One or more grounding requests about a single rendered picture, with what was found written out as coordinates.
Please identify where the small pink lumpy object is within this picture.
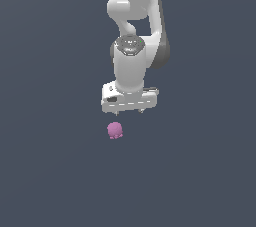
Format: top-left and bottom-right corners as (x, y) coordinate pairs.
(106, 121), (125, 140)

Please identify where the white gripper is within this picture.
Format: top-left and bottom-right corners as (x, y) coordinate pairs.
(100, 82), (160, 117)

